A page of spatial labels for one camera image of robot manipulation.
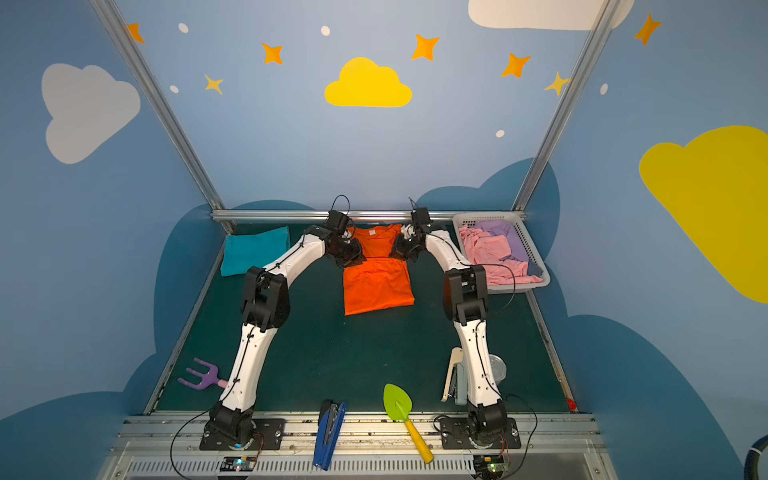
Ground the orange t shirt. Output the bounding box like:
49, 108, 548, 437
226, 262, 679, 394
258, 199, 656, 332
343, 224, 415, 316

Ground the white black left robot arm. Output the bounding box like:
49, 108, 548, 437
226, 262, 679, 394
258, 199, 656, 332
200, 220, 364, 451

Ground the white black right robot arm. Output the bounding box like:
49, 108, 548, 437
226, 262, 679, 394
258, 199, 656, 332
392, 225, 508, 445

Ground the pink t shirt in basket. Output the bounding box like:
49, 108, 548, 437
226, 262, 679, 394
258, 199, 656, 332
459, 221, 543, 286

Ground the white perforated plastic basket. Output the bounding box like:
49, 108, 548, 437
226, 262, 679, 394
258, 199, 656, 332
452, 217, 551, 294

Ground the folded teal t shirt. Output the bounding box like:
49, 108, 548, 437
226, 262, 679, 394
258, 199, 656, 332
220, 227, 290, 277

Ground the purple t shirt in basket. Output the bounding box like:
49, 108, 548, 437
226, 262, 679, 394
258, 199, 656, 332
475, 220, 543, 277

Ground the white grey stapler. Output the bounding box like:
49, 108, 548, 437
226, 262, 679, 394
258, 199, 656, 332
441, 347, 468, 406

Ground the green yellow toy trowel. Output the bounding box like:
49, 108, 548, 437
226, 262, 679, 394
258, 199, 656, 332
383, 383, 434, 464

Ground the blue stapler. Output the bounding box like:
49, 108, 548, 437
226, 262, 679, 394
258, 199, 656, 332
313, 400, 347, 471

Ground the purple toy garden fork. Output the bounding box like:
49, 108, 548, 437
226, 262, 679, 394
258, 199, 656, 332
177, 357, 228, 391

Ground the right green circuit board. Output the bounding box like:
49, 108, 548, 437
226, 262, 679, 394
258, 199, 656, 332
472, 455, 508, 479

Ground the green circuit board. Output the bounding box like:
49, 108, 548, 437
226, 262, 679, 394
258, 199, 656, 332
219, 456, 257, 473
472, 455, 508, 479

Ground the left green circuit board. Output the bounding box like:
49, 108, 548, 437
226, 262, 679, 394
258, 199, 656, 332
219, 456, 257, 473

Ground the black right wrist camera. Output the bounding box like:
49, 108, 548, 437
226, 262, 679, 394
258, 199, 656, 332
411, 207, 432, 236

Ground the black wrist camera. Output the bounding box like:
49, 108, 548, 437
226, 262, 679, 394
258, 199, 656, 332
411, 207, 432, 236
324, 209, 350, 237

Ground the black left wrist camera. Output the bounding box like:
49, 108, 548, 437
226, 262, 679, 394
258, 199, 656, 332
324, 209, 350, 237

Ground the aluminium back frame rail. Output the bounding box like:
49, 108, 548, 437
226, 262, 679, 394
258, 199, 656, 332
211, 210, 526, 223

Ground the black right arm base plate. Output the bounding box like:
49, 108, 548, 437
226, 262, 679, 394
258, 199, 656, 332
433, 415, 522, 450

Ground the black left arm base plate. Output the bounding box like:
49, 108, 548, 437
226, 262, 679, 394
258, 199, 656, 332
199, 418, 285, 451

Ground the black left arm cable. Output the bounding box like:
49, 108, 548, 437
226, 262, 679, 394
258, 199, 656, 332
169, 407, 217, 480

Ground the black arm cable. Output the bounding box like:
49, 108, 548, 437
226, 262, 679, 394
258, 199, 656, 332
169, 407, 217, 480
503, 392, 540, 475

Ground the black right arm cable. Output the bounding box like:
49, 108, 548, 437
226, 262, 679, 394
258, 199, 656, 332
503, 392, 540, 475

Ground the aluminium front rail bed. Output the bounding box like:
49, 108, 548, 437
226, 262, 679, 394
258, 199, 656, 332
98, 412, 617, 479

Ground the aluminium left frame post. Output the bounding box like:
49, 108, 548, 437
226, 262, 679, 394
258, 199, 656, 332
90, 0, 226, 213

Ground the aluminium frame post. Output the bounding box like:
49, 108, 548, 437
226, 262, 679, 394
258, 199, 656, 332
511, 0, 625, 212
90, 0, 226, 213

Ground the aluminium right frame post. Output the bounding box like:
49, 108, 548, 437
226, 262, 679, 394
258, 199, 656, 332
511, 0, 625, 212

